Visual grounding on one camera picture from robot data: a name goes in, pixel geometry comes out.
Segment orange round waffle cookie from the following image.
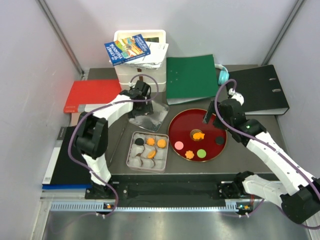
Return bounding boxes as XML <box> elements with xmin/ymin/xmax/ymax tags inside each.
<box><xmin>157</xmin><ymin>139</ymin><xmax>167</xmax><ymax>149</ymax></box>

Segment orange flower cookie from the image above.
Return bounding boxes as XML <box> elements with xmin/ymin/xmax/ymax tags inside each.
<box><xmin>185</xmin><ymin>150</ymin><xmax>195</xmax><ymax>160</ymax></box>
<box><xmin>146</xmin><ymin>137</ymin><xmax>156</xmax><ymax>146</ymax></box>

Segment green binder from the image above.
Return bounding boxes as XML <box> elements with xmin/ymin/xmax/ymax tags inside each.
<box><xmin>166</xmin><ymin>54</ymin><xmax>219</xmax><ymax>105</ymax></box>

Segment green round cookie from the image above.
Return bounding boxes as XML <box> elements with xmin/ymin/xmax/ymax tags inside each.
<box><xmin>196</xmin><ymin>149</ymin><xmax>207</xmax><ymax>159</ymax></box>

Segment red round tray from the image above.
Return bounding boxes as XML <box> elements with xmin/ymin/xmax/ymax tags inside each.
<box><xmin>168</xmin><ymin>108</ymin><xmax>227</xmax><ymax>162</ymax></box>

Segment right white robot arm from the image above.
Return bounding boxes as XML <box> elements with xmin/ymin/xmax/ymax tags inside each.
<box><xmin>203</xmin><ymin>91</ymin><xmax>320</xmax><ymax>224</ymax></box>

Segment white spiral notebook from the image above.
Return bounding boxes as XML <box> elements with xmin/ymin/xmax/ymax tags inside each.
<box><xmin>123</xmin><ymin>41</ymin><xmax>169</xmax><ymax>70</ymax></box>

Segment pink round cookie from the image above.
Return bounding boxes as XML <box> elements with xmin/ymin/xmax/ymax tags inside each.
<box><xmin>174</xmin><ymin>141</ymin><xmax>184</xmax><ymax>151</ymax></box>

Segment cookie tin with paper cups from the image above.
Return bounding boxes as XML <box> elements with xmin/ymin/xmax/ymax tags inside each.
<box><xmin>126</xmin><ymin>131</ymin><xmax>170</xmax><ymax>174</ymax></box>

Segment teal headphones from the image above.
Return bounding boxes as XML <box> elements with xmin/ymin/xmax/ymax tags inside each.
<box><xmin>214</xmin><ymin>63</ymin><xmax>230</xmax><ymax>86</ymax></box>

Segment blue paperback book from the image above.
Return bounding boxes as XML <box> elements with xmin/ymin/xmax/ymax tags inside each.
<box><xmin>104</xmin><ymin>34</ymin><xmax>151</xmax><ymax>66</ymax></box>

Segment white slotted cable duct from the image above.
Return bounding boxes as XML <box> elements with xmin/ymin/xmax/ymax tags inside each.
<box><xmin>50</xmin><ymin>201</ymin><xmax>250</xmax><ymax>212</ymax></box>

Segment black book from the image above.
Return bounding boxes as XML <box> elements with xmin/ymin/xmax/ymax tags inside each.
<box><xmin>42</xmin><ymin>126</ymin><xmax>91</xmax><ymax>185</ymax></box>

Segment silver tin lid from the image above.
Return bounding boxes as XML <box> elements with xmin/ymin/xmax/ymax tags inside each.
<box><xmin>128</xmin><ymin>100</ymin><xmax>170</xmax><ymax>133</ymax></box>

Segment black lever arch binder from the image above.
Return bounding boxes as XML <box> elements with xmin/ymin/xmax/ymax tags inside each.
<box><xmin>229</xmin><ymin>64</ymin><xmax>290</xmax><ymax>115</ymax></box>

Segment metal tongs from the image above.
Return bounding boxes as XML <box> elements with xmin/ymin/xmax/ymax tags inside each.
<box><xmin>104</xmin><ymin>118</ymin><xmax>128</xmax><ymax>168</ymax></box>

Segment black round cookie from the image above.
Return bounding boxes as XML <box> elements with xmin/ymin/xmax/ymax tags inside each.
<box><xmin>134</xmin><ymin>137</ymin><xmax>145</xmax><ymax>146</ymax></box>
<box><xmin>215</xmin><ymin>136</ymin><xmax>225</xmax><ymax>146</ymax></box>

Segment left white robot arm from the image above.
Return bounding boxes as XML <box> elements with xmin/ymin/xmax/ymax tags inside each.
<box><xmin>70</xmin><ymin>80</ymin><xmax>153</xmax><ymax>199</ymax></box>

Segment red binder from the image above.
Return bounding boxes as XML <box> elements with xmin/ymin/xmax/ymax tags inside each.
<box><xmin>63</xmin><ymin>79</ymin><xmax>122</xmax><ymax>114</ymax></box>

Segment orange fish cookie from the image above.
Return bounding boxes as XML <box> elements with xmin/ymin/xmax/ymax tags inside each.
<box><xmin>192</xmin><ymin>131</ymin><xmax>205</xmax><ymax>141</ymax></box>

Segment brown cardboard folder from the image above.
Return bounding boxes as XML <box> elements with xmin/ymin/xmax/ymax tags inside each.
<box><xmin>69</xmin><ymin>112</ymin><xmax>81</xmax><ymax>127</ymax></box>

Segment brown cupcake liner cookie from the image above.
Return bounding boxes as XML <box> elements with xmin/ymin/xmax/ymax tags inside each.
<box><xmin>190</xmin><ymin>129</ymin><xmax>203</xmax><ymax>141</ymax></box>

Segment white stacked drawer boxes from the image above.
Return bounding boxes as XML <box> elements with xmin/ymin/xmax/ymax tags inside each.
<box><xmin>113</xmin><ymin>29</ymin><xmax>167</xmax><ymax>92</ymax></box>

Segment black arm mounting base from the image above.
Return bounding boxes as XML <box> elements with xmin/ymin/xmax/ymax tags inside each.
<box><xmin>84</xmin><ymin>173</ymin><xmax>278</xmax><ymax>202</ymax></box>

